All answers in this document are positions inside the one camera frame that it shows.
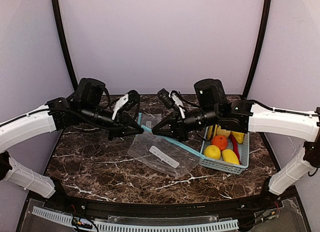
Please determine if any clear zip bag blue zipper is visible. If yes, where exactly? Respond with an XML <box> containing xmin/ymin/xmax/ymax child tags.
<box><xmin>128</xmin><ymin>113</ymin><xmax>200</xmax><ymax>177</ymax></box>

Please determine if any round yellow lemon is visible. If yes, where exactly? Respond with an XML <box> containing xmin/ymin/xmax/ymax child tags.
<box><xmin>204</xmin><ymin>145</ymin><xmax>221</xmax><ymax>160</ymax></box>

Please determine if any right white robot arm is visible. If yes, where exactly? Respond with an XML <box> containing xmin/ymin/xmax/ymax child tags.
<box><xmin>152</xmin><ymin>79</ymin><xmax>320</xmax><ymax>195</ymax></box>

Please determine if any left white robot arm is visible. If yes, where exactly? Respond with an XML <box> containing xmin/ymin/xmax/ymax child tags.
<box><xmin>0</xmin><ymin>78</ymin><xmax>144</xmax><ymax>199</ymax></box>

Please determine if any yellow fruit back left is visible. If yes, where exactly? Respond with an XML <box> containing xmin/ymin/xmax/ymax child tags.
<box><xmin>207</xmin><ymin>125</ymin><xmax>218</xmax><ymax>141</ymax></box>

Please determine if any pale yellow potato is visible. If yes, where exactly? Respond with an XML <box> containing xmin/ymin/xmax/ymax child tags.
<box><xmin>216</xmin><ymin>126</ymin><xmax>231</xmax><ymax>139</ymax></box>

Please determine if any orange fruit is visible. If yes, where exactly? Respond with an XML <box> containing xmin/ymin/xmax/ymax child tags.
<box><xmin>211</xmin><ymin>135</ymin><xmax>228</xmax><ymax>151</ymax></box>

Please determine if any light blue plastic basket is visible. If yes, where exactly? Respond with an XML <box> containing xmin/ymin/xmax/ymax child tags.
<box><xmin>199</xmin><ymin>134</ymin><xmax>250</xmax><ymax>175</ymax></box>

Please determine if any yellow mango front right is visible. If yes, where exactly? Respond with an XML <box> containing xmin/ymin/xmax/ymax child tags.
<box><xmin>221</xmin><ymin>149</ymin><xmax>240</xmax><ymax>165</ymax></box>

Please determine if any red chili pepper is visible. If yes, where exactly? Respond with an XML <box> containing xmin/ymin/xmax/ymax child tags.
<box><xmin>229</xmin><ymin>134</ymin><xmax>242</xmax><ymax>165</ymax></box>

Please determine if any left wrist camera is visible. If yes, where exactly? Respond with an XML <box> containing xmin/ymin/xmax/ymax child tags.
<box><xmin>111</xmin><ymin>90</ymin><xmax>141</xmax><ymax>120</ymax></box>

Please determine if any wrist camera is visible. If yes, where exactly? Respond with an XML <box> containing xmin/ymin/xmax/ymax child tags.
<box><xmin>157</xmin><ymin>88</ymin><xmax>187</xmax><ymax>119</ymax></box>
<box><xmin>111</xmin><ymin>90</ymin><xmax>141</xmax><ymax>120</ymax></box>

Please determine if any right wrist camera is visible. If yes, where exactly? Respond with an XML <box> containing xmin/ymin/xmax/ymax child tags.
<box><xmin>157</xmin><ymin>88</ymin><xmax>187</xmax><ymax>119</ymax></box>

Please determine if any black front table rail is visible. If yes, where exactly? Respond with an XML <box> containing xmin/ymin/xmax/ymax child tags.
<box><xmin>45</xmin><ymin>190</ymin><xmax>277</xmax><ymax>218</ymax></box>

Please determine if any slotted grey cable duct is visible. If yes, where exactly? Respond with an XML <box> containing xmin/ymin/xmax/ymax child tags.
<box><xmin>32</xmin><ymin>206</ymin><xmax>239</xmax><ymax>231</ymax></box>

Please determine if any black frame post left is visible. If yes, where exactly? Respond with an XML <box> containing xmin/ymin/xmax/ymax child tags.
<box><xmin>51</xmin><ymin>0</ymin><xmax>79</xmax><ymax>91</ymax></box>

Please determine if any black frame post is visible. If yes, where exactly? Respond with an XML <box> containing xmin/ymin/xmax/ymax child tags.
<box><xmin>51</xmin><ymin>0</ymin><xmax>79</xmax><ymax>91</ymax></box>
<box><xmin>242</xmin><ymin>0</ymin><xmax>272</xmax><ymax>99</ymax></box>

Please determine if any black frame post right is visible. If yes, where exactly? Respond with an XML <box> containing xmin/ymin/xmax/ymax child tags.
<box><xmin>242</xmin><ymin>0</ymin><xmax>272</xmax><ymax>99</ymax></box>

